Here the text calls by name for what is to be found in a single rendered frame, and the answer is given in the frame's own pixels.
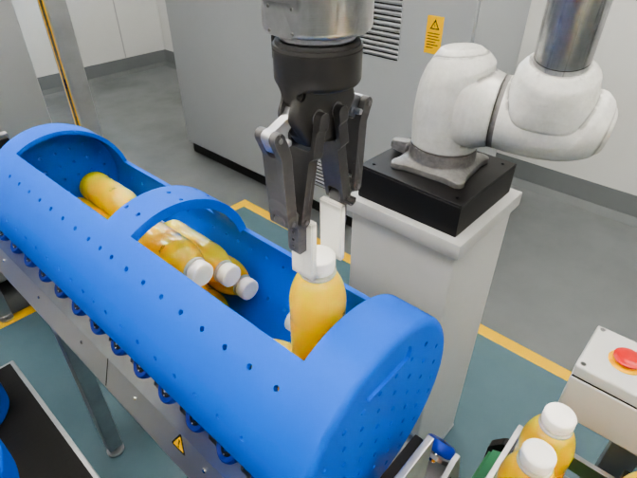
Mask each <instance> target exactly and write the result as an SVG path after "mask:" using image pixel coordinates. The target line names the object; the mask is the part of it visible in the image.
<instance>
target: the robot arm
mask: <svg viewBox="0 0 637 478"><path fill-rule="evenodd" d="M612 2H613V0H547V4H546V8H545V11H544V15H543V19H542V23H541V27H540V31H539V35H538V39H537V46H536V50H535V52H534V53H532V54H531V55H529V56H528V57H526V58H525V59H524V60H523V61H522V62H521V63H520V64H519V66H518V69H517V71H516V73H515V75H508V74H506V73H504V72H502V71H500V70H499V69H497V60H496V58H495V57H494V55H493V54H492V53H491V52H490V51H489V50H488V49H486V48H485V47H483V46H481V45H478V44H473V43H454V44H448V45H444V46H441V47H440V48H439V50H438V51H437V52H436V53H435V55H434V56H433V57H432V59H431V60H430V62H429V63H428V65H427V67H426V69H425V71H424V73H423V75H422V77H421V80H420V82H419V85H418V89H417V93H416V98H415V103H414V108H413V116H412V130H411V138H393V139H392V140H393V141H392V142H391V147H392V148H393V149H395V150H397V151H399V152H400V153H402V154H403V155H401V156H399V157H396V158H394V159H393V160H392V161H391V167H392V168H393V169H395V170H401V171H406V172H409V173H412V174H415V175H420V176H422V177H426V178H429V179H432V180H435V181H438V182H441V183H444V184H446V185H447V186H449V187H451V188H453V189H462V188H463V187H464V184H465V182H466V181H467V180H468V179H469V178H470V177H471V176H472V175H473V174H475V173H476V171H477V170H478V169H479V168H480V167H481V166H483V165H485V164H487V163H488V159H489V157H488V156H487V155H484V154H480V153H477V147H490V148H494V149H498V150H501V151H504V152H506V153H510V154H513V155H518V156H526V157H530V158H535V159H541V160H549V161H574V160H580V159H585V158H589V157H591V156H594V155H596V154H598V153H600V152H601V151H602V149H603V148H604V146H605V145H606V143H607V141H608V139H609V137H610V134H611V132H612V130H613V128H614V125H615V123H616V121H617V117H618V109H617V106H616V100H615V99H614V97H613V96H612V94H611V93H610V92H609V91H608V90H605V89H601V87H602V80H603V73H602V70H601V68H600V66H599V65H598V63H597V61H596V60H595V59H594V58H593V56H594V54H595V51H596V49H597V46H598V43H599V40H600V37H601V34H602V32H603V29H604V26H605V24H606V21H607V18H608V15H609V12H610V8H611V5H612ZM373 9H374V0H261V13H262V25H263V28H264V30H265V31H266V32H267V33H269V34H271V35H274V36H276V37H275V38H274V40H273V41H272V55H273V72H274V80H275V82H276V84H277V86H278V87H279V88H280V91H281V102H280V105H279V108H278V118H277V119H276V120H275V121H274V122H273V123H272V124H271V125H270V126H269V127H268V128H264V127H262V126H259V127H258V128H257V129H256V130H255V133H254V137H255V139H256V141H257V143H258V145H259V147H260V149H261V151H262V153H263V161H264V175H265V183H266V190H267V198H268V207H269V214H270V219H271V221H273V222H275V223H277V224H279V225H280V226H282V227H284V228H286V229H288V246H289V248H290V249H291V250H292V269H293V270H295V271H296V272H298V273H299V274H301V275H302V276H304V277H306V278H307V279H309V280H311V281H314V280H315V279H316V278H317V223H316V222H314V221H312V220H310V219H311V211H312V204H313V196H314V189H315V181H316V173H317V166H318V160H319V159H320V160H321V167H322V173H323V179H324V186H325V192H326V195H328V196H329V198H328V197H326V196H323V197H321V198H320V199H319V200H320V244H321V245H324V246H327V247H329V248H331V249H332V250H333V251H334V252H335V254H336V259H338V260H339V261H341V260H342V259H344V233H345V223H346V210H347V205H349V206H353V204H354V203H355V201H356V197H355V196H352V195H351V192H352V191H356V192H357V191H358V190H359V189H360V187H361V180H362V170H363V159H364V149H365V138H366V128H367V119H368V116H369V113H370V110H371V107H372V103H373V99H372V97H369V96H366V95H362V94H358V93H355V91H354V87H355V86H357V85H358V84H359V82H360V81H361V78H362V60H363V40H361V38H360V35H363V34H365V33H367V32H368V31H369V30H370V29H371V28H372V26H373ZM310 147H311V148H310ZM349 174H350V175H352V177H350V176H349Z"/></svg>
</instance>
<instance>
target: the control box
mask: <svg viewBox="0 0 637 478"><path fill-rule="evenodd" d="M619 347H626V348H629V349H632V350H634V351H635V352H637V342H635V341H633V340H629V339H627V338H625V337H623V336H621V335H618V334H616V333H614V332H612V331H610V330H608V329H606V328H604V327H602V326H597V328H596V329H595V331H594V333H593V335H592V336H591V339H590V340H589V342H588V344H587V345H586V347H585V349H584V351H583V352H582V354H581V356H580V357H579V359H578V361H577V363H576V364H575V366H574V368H573V371H572V373H571V375H570V377H569V379H568V381H567V384H566V386H565V388H564V390H563V392H562V394H561V397H560V399H559V400H558V402H559V403H562V404H564V405H566V406H568V407H569V408H571V409H572V410H573V412H574V413H575V415H576V418H577V422H578V423H580V424H582V425H583V426H585V427H587V428H589V429H590V430H592V431H594V432H596V433H598V434H600V435H602V436H603V437H605V438H607V439H608V440H609V441H611V442H613V443H615V444H616V445H618V446H620V447H622V448H623V449H625V450H628V451H629V452H631V453H633V454H635V455H636V456H637V369H636V370H634V369H629V368H627V367H624V366H623V365H621V364H620V363H618V362H617V361H616V360H615V358H614V356H613V352H614V350H615V349H616V348H619Z"/></svg>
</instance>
